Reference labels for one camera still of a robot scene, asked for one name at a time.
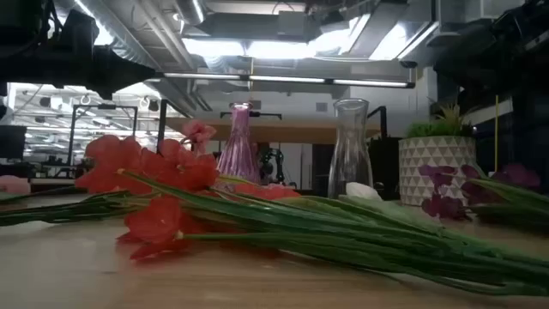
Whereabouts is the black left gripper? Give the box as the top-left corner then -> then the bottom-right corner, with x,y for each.
55,8 -> 157,94

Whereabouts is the pink artificial flower bunch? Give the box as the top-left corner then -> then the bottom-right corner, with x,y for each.
0,120 -> 218,227

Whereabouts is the clear glass vase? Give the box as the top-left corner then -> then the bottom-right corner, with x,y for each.
328,98 -> 375,199

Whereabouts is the black background rig frame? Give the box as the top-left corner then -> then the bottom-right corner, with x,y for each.
67,104 -> 139,167

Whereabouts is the pink ribbed glass vase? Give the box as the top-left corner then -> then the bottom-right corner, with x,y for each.
216,101 -> 262,184

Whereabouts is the purple artificial flower bunch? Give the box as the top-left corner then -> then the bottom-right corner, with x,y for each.
418,161 -> 549,235

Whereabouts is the red artificial flower bunch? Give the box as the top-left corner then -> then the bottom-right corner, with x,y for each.
75,133 -> 549,298

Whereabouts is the wooden shelf with black legs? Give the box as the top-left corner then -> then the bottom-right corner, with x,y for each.
156,99 -> 389,203

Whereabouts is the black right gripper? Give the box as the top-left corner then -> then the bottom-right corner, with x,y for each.
432,23 -> 528,98

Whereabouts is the white artificial tulip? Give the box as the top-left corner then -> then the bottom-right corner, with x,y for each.
342,181 -> 387,203

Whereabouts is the succulent in triangle-patterned pot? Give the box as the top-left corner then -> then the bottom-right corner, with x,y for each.
398,100 -> 478,207

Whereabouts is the long ceiling light fixture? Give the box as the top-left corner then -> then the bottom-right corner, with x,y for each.
161,71 -> 416,90

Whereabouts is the pink artificial tulip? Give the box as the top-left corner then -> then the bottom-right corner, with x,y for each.
0,174 -> 33,203

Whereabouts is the silver ceiling duct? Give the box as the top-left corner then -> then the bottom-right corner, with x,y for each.
173,0 -> 207,27

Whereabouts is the dark computer monitor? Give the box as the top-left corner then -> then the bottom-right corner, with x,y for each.
0,124 -> 27,161

